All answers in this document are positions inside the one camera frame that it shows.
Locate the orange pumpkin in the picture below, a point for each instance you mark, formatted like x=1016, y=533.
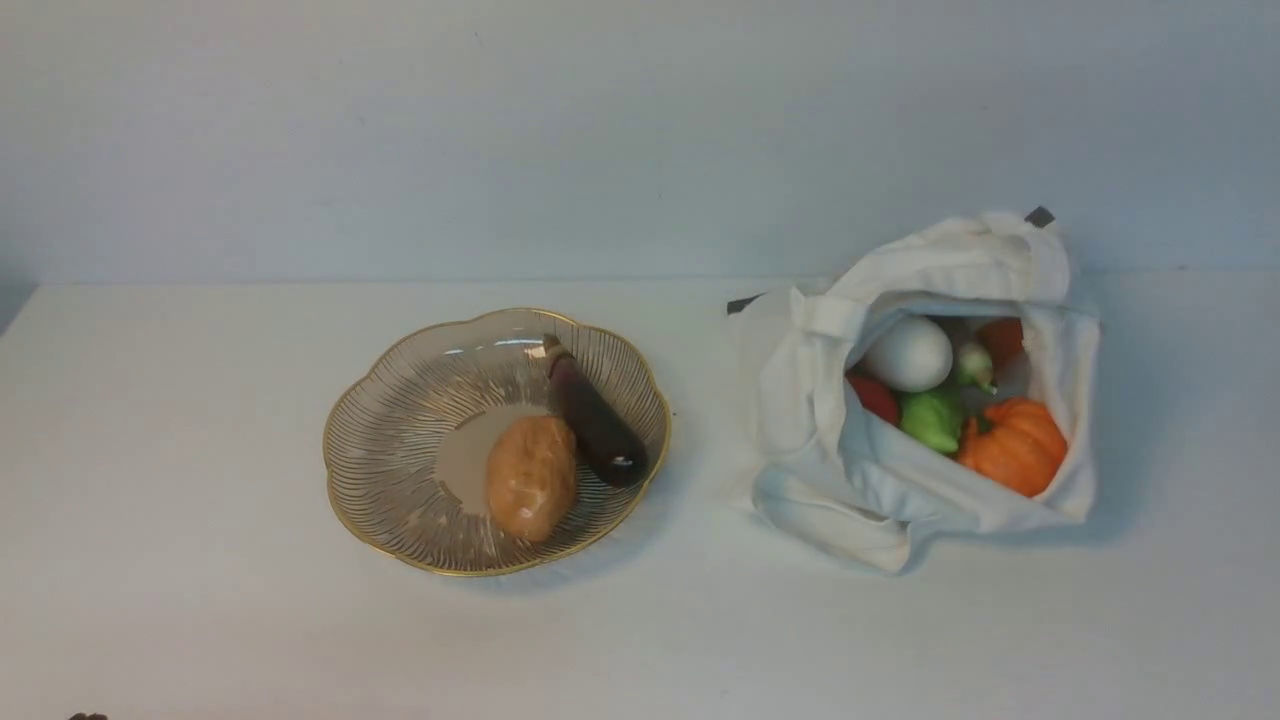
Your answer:
x=1017, y=444

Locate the red pepper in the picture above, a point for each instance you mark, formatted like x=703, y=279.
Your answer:
x=875, y=397

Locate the dark purple eggplant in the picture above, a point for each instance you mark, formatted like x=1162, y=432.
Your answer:
x=607, y=444

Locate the white egg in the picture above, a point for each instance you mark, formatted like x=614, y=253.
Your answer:
x=912, y=356

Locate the gold-rimmed glass bowl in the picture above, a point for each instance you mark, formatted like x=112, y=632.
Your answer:
x=405, y=447

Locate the green bell pepper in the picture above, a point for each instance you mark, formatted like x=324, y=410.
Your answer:
x=934, y=418

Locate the brown potato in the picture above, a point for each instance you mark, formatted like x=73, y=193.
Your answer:
x=531, y=477

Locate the white cloth bag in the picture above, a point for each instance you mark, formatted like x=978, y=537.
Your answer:
x=848, y=483

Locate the white green onion bulb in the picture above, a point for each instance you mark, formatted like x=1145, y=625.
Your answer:
x=973, y=366

